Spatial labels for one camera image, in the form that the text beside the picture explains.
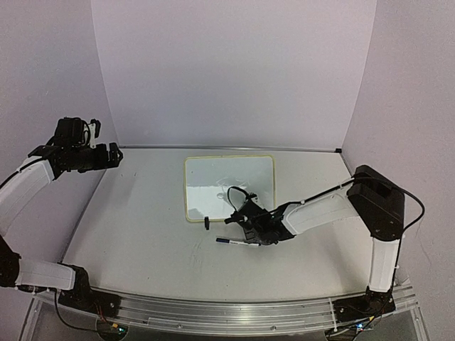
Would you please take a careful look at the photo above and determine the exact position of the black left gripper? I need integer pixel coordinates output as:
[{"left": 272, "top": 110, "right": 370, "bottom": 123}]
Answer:
[{"left": 70, "top": 141, "right": 122, "bottom": 172}]

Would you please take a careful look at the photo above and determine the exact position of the white marker pen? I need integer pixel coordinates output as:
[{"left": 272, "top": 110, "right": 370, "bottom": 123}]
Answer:
[{"left": 229, "top": 239, "right": 260, "bottom": 247}]

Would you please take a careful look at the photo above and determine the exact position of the yellow framed small whiteboard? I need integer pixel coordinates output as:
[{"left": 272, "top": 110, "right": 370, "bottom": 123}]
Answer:
[{"left": 184, "top": 155, "right": 276, "bottom": 222}]

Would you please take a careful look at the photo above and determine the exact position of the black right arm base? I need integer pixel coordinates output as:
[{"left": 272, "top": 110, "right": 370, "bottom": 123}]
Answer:
[{"left": 333, "top": 287, "right": 395, "bottom": 323}]

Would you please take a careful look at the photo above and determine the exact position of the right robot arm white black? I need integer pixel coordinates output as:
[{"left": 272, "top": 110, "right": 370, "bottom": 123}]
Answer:
[{"left": 224, "top": 165, "right": 406, "bottom": 293}]

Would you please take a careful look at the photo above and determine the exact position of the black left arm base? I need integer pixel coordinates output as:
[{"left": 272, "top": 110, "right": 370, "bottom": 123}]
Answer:
[{"left": 58, "top": 265, "right": 121, "bottom": 318}]

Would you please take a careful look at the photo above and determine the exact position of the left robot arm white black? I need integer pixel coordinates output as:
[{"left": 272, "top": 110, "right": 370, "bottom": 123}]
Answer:
[{"left": 1, "top": 117, "right": 124, "bottom": 309}]

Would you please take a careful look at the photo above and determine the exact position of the black left whiteboard foot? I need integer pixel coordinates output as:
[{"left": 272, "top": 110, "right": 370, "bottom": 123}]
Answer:
[{"left": 204, "top": 217, "right": 210, "bottom": 231}]

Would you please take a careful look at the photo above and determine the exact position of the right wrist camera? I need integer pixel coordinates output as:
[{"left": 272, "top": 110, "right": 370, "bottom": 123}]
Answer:
[{"left": 247, "top": 193, "right": 258, "bottom": 202}]

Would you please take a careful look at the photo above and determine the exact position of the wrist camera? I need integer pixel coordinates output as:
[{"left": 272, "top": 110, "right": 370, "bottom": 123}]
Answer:
[
  {"left": 247, "top": 193, "right": 258, "bottom": 202},
  {"left": 88, "top": 119, "right": 101, "bottom": 148}
]

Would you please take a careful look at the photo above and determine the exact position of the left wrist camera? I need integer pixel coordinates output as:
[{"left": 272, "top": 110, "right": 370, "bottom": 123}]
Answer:
[{"left": 88, "top": 119, "right": 101, "bottom": 148}]

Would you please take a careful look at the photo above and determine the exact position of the aluminium back table rail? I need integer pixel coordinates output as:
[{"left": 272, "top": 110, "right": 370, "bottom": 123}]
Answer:
[{"left": 120, "top": 145, "right": 343, "bottom": 154}]

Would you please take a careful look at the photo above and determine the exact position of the aluminium front rail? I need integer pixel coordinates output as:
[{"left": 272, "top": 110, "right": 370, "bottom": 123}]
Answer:
[{"left": 38, "top": 285, "right": 429, "bottom": 340}]

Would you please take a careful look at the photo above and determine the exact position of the left base cable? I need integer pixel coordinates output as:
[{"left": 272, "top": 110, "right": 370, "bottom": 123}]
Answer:
[{"left": 55, "top": 291, "right": 122, "bottom": 335}]

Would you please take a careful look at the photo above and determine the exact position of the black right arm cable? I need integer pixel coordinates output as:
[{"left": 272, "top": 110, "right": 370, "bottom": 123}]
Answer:
[{"left": 355, "top": 170, "right": 426, "bottom": 239}]

